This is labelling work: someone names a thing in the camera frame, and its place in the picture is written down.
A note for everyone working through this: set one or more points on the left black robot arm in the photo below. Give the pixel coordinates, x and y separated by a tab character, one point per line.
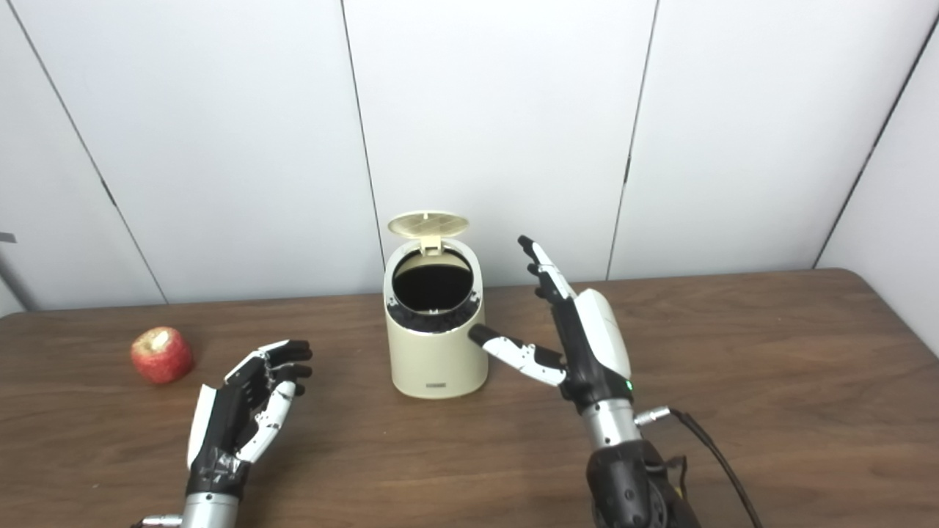
209	512

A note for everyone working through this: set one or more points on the round cream bin lid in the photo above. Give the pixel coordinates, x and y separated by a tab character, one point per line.
429	224

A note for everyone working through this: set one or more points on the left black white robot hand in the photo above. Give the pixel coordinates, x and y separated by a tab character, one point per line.
224	425

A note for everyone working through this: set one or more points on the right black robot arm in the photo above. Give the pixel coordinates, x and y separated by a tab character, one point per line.
623	484

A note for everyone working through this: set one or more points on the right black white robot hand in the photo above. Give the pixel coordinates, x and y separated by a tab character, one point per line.
598	345

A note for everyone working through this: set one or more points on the cream-colored desktop bin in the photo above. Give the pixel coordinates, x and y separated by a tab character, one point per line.
436	363

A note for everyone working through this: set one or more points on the red apple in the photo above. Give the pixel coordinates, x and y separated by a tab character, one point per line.
161	356

